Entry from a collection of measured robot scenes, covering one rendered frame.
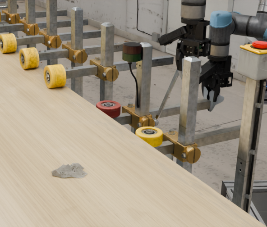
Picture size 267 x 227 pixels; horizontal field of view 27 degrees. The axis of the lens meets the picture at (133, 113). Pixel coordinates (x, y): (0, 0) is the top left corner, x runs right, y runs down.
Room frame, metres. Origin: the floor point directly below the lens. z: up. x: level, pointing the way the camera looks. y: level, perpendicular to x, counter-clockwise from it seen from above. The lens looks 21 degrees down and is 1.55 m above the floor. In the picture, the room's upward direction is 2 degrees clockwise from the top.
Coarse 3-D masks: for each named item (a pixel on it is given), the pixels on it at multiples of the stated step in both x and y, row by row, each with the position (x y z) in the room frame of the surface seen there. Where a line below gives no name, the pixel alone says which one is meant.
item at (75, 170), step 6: (60, 168) 1.24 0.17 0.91; (66, 168) 1.24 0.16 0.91; (72, 168) 1.24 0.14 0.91; (78, 168) 1.24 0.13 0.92; (54, 174) 1.22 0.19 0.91; (60, 174) 1.22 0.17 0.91; (66, 174) 1.22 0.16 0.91; (72, 174) 1.23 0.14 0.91; (78, 174) 1.23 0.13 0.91; (84, 174) 1.23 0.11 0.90
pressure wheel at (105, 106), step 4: (104, 100) 1.76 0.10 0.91; (108, 100) 1.76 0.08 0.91; (96, 104) 1.72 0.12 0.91; (100, 104) 1.72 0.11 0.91; (104, 104) 1.73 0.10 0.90; (108, 104) 1.72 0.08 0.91; (112, 104) 1.73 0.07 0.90; (116, 104) 1.73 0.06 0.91; (100, 108) 1.69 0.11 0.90; (104, 108) 1.69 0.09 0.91; (108, 108) 1.69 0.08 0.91; (112, 108) 1.69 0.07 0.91; (116, 108) 1.70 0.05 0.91; (104, 112) 1.69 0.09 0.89; (108, 112) 1.69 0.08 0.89; (112, 112) 1.69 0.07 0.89; (116, 112) 1.70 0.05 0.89; (112, 116) 1.69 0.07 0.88; (116, 116) 1.70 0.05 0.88
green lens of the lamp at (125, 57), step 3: (123, 54) 1.71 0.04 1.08; (126, 54) 1.70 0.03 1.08; (129, 54) 1.69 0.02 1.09; (138, 54) 1.70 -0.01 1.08; (141, 54) 1.72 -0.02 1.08; (123, 57) 1.71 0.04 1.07; (126, 57) 1.70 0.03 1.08; (129, 57) 1.69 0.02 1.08; (132, 57) 1.69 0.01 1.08; (135, 57) 1.69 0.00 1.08; (138, 57) 1.70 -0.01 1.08; (126, 60) 1.70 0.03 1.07; (129, 60) 1.69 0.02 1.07; (132, 60) 1.69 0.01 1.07; (135, 60) 1.70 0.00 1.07; (138, 60) 1.70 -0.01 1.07
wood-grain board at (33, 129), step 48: (0, 96) 1.77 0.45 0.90; (48, 96) 1.79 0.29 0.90; (0, 144) 1.40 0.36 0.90; (48, 144) 1.41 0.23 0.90; (96, 144) 1.42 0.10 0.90; (144, 144) 1.44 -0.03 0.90; (0, 192) 1.13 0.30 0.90; (48, 192) 1.14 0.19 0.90; (96, 192) 1.15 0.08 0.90; (144, 192) 1.16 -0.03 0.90; (192, 192) 1.17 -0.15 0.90
